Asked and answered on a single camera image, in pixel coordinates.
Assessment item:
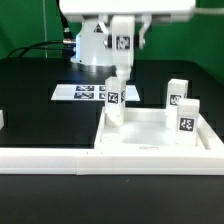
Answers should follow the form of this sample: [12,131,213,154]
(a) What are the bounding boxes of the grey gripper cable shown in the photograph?
[194,8,224,16]

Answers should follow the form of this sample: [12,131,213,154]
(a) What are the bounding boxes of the white sheet with fiducial tags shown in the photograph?
[50,84,141,102]

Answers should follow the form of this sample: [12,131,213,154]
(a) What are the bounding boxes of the white square tabletop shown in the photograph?
[94,108,205,151]

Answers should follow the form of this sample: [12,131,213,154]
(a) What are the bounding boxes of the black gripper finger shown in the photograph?
[138,14,152,49]
[98,15,112,47]

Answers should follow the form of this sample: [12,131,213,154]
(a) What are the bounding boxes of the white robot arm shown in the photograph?
[59,0,196,71]

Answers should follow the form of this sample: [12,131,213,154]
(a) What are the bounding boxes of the white L-shaped fixture wall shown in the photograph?
[0,118,224,175]

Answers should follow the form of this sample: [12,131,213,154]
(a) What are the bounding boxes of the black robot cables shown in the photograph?
[7,9,77,59]

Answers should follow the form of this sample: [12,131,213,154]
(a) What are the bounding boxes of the white part at left edge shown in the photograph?
[0,110,4,130]

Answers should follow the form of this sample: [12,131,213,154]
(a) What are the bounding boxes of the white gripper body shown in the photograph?
[59,0,196,23]

